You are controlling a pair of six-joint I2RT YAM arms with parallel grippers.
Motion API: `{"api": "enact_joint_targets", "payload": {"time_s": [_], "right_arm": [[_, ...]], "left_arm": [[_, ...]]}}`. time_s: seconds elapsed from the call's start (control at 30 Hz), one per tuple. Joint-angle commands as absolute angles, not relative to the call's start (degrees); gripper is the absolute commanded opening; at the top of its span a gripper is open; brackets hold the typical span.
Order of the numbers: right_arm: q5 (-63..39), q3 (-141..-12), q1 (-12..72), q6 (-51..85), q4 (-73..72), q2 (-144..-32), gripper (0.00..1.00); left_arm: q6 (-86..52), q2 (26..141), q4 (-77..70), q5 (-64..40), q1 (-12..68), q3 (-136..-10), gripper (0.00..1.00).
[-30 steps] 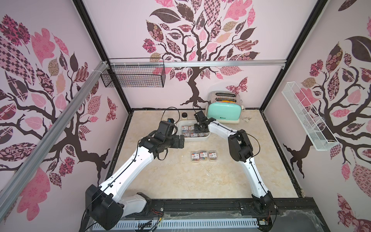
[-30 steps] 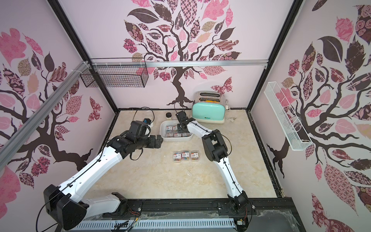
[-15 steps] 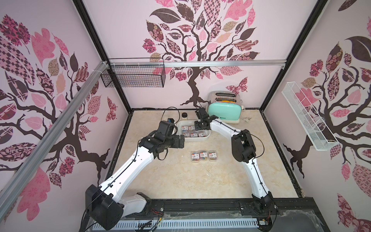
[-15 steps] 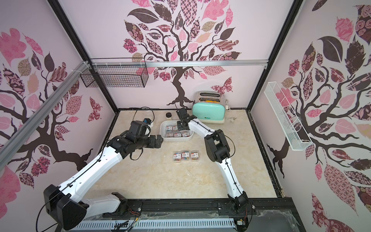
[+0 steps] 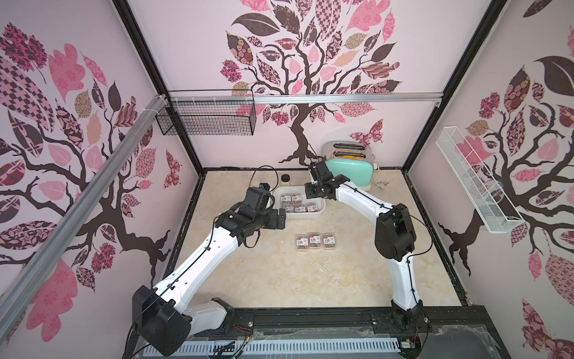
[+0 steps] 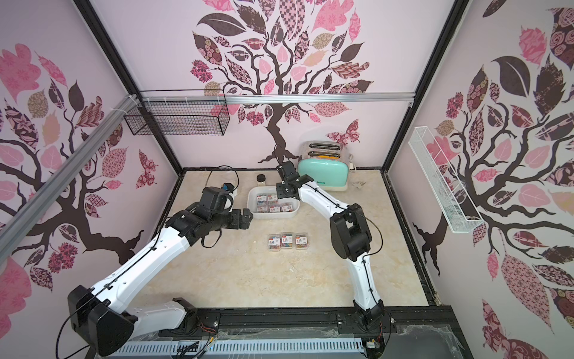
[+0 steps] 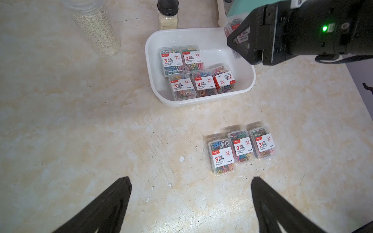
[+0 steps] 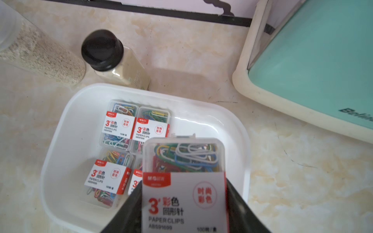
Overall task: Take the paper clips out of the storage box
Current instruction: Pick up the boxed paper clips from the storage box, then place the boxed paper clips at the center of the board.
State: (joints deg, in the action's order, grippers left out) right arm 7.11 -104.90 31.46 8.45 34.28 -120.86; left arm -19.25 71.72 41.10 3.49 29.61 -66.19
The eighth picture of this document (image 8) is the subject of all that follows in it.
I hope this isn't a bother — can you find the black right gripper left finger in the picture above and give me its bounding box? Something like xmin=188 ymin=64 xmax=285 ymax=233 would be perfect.
xmin=101 ymin=182 xmax=142 ymax=233

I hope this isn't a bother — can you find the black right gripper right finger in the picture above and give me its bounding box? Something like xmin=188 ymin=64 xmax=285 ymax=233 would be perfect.
xmin=226 ymin=179 xmax=271 ymax=233

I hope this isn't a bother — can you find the paper clip box front-right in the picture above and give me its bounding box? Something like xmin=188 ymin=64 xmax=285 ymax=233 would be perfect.
xmin=128 ymin=157 xmax=143 ymax=195

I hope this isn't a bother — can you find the paper clip box front-middle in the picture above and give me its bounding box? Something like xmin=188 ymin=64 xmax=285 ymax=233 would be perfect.
xmin=80 ymin=147 xmax=135 ymax=209

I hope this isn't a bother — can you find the paper clip box back-middle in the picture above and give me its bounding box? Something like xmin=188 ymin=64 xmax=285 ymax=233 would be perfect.
xmin=141 ymin=136 xmax=229 ymax=233

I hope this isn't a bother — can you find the paper clip box back-left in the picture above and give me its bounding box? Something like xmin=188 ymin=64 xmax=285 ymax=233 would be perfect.
xmin=100 ymin=100 xmax=139 ymax=151

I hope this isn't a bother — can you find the paper clip box front-left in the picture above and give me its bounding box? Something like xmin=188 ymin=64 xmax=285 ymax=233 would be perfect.
xmin=130 ymin=106 xmax=171 ymax=156

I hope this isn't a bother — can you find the white plastic storage box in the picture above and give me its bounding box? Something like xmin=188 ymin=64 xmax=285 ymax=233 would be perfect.
xmin=40 ymin=83 xmax=251 ymax=233

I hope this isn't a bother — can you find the black-lidded spice bottle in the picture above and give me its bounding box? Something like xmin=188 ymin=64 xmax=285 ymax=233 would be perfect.
xmin=81 ymin=29 xmax=150 ymax=90

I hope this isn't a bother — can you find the mint green toaster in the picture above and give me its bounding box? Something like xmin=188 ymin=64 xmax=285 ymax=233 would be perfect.
xmin=232 ymin=1 xmax=373 ymax=143

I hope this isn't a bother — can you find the clear jar of oats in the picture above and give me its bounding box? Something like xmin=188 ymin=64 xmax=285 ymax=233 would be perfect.
xmin=1 ymin=2 xmax=85 ymax=85

